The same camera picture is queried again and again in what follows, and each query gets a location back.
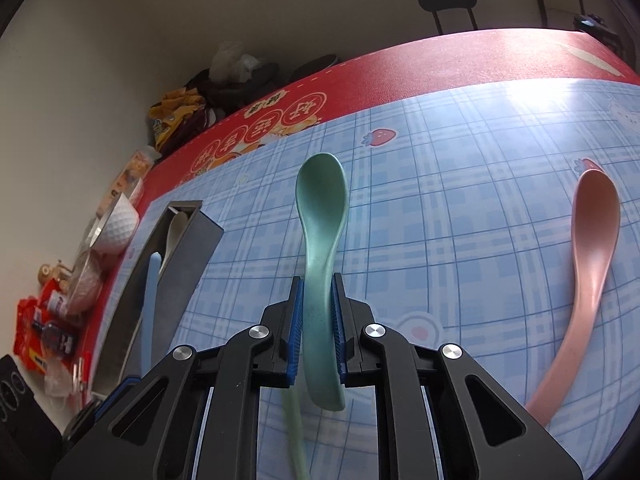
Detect blue spoon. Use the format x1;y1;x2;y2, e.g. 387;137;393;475
139;252;163;378

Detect green chopstick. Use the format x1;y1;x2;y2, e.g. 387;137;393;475
282;387;313;480

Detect small wooden figure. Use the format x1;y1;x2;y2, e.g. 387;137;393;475
37;260;73;292

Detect clear plastic bag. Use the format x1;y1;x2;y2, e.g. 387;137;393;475
209;40;261;83

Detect white dimpled bowl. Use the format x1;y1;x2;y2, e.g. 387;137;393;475
90;192;140;256

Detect white spoon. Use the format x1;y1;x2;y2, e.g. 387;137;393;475
159;212;191;276

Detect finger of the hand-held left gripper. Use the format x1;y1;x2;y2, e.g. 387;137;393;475
62;377;137;443

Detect dark chair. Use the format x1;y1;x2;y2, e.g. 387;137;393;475
200;62;282;111

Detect low black round stool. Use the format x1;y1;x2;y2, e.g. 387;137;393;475
290;54;341;83

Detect yellow snack bags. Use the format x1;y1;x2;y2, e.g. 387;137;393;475
150;87;208;153

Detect green spoon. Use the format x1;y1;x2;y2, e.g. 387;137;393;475
295;152;349;411

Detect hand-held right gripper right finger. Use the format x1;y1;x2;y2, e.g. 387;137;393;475
331;272;583;480

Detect red printed tablecloth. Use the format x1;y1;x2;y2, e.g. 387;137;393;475
75;27;640;411

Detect black device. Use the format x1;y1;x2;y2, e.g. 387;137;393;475
0;355;63;480

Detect black kitchen appliance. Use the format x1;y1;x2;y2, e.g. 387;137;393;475
572;12;623;53

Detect metal utensil tray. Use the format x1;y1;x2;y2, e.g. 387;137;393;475
92;200;224;401

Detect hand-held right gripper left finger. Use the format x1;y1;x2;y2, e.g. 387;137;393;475
50;275;306;480

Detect red snack packets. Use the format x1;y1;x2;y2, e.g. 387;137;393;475
12;285;87;376

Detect pink spoon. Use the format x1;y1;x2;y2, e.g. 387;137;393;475
522;169;622;426

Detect printed snack box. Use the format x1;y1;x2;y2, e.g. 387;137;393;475
100;147;156;211

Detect pink bowl with plastic wrap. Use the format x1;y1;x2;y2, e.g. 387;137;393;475
65;250;107;316

